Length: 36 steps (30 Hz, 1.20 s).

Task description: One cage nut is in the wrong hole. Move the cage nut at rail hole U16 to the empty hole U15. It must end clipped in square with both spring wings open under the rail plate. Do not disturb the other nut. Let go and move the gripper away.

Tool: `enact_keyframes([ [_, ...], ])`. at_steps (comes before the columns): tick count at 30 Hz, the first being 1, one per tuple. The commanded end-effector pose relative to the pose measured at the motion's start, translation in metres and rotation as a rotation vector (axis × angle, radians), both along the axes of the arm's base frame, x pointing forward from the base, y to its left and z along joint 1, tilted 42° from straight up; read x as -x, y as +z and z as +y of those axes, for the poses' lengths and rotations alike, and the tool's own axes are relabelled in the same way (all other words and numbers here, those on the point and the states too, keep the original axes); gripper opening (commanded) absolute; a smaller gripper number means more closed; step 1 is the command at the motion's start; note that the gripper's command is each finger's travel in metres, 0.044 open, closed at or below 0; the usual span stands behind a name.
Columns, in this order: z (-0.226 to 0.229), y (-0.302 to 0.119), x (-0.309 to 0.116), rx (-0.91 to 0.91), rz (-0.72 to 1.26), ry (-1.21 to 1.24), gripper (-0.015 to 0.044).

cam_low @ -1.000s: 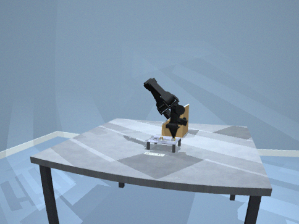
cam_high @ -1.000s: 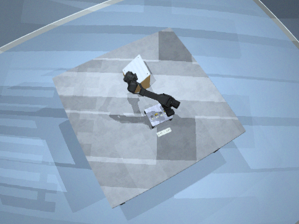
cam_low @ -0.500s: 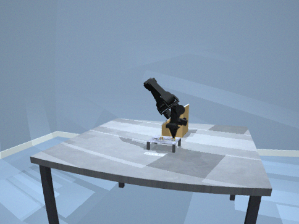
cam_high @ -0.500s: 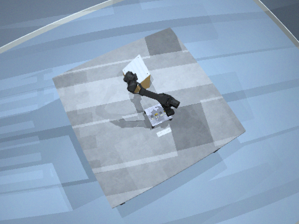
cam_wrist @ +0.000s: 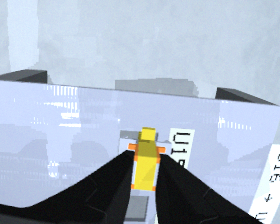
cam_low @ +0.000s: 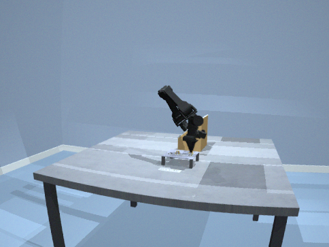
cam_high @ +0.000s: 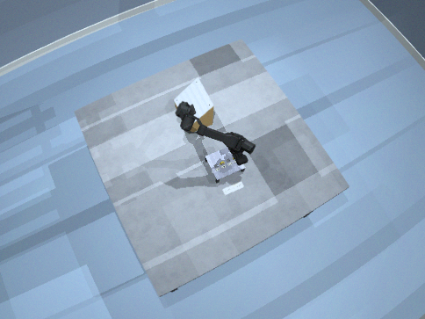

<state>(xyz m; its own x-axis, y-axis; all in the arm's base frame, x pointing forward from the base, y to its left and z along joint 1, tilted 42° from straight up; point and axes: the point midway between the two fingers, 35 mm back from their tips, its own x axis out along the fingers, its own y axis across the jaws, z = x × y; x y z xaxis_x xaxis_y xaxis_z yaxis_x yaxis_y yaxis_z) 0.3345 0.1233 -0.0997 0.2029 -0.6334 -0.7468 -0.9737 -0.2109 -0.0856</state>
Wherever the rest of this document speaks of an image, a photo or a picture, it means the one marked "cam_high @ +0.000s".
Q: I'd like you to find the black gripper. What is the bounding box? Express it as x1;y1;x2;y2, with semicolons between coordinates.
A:
228;148;248;166

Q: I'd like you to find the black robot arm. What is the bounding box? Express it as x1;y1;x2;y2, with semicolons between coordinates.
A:
175;101;256;154

